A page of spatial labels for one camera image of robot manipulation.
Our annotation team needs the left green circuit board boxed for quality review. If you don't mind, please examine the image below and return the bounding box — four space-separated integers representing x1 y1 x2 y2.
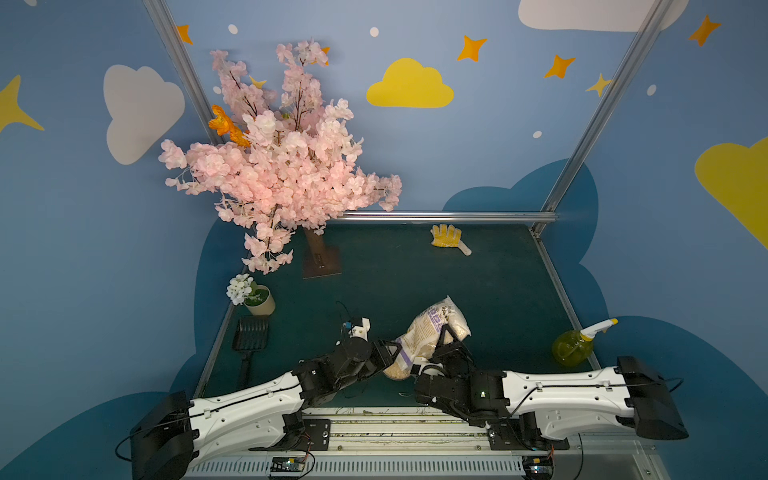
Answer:
269 456 307 476

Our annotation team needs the yellow green spray bottle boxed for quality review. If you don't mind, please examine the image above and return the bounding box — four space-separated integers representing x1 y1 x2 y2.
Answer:
551 318 618 367

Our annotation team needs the orange butterfly decoration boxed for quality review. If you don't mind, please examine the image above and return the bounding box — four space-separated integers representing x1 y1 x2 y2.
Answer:
208 105 250 148

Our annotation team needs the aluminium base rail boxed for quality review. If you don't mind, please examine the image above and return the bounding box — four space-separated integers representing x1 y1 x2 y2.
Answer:
186 407 670 479

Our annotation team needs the right green circuit board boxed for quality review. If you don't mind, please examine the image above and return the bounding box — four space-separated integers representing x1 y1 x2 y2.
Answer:
522 457 554 480

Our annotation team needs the pink cherry blossom tree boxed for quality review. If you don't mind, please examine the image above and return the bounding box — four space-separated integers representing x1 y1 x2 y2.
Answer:
159 41 402 274

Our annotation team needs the green circuit board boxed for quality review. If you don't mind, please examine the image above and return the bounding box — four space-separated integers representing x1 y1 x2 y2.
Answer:
269 456 307 476
522 457 554 480

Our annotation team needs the white woven breakfast bowl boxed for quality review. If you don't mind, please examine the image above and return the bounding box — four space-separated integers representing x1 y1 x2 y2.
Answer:
383 361 421 381

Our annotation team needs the yellow work glove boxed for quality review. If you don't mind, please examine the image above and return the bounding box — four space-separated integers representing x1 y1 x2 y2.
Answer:
430 224 472 256

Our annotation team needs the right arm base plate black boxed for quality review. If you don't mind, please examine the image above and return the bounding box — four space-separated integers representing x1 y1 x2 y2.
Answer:
486 413 570 452

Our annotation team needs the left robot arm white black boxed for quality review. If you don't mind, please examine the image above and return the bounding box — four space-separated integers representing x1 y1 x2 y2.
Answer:
129 337 401 479

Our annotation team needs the instant oats bag white purple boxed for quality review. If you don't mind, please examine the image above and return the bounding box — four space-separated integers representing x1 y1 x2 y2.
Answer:
395 296 471 365

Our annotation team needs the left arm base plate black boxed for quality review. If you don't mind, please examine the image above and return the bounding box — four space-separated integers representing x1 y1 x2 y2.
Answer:
250 418 332 453

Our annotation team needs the small potted white flower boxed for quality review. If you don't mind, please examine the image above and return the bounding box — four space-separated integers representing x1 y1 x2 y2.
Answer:
226 274 276 316

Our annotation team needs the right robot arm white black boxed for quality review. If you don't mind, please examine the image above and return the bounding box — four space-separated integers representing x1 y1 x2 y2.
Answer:
410 340 689 448

